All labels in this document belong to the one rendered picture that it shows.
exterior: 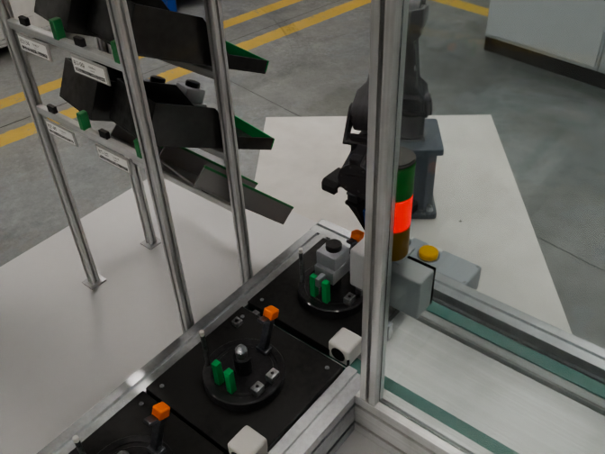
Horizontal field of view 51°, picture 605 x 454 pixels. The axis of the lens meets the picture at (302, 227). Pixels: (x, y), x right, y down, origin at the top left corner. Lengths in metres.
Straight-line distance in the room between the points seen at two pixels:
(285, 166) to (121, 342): 0.71
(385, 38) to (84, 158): 3.10
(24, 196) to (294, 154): 1.95
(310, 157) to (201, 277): 0.55
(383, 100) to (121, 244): 1.02
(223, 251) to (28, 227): 1.88
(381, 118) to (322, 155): 1.12
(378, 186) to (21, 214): 2.75
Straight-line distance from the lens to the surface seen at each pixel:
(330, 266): 1.17
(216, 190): 1.22
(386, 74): 0.71
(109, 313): 1.45
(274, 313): 1.08
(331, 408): 1.09
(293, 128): 1.99
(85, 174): 3.57
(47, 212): 3.36
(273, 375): 1.08
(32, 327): 1.49
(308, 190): 1.71
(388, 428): 1.12
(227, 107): 1.12
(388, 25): 0.69
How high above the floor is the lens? 1.85
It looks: 39 degrees down
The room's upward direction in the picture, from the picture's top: 3 degrees counter-clockwise
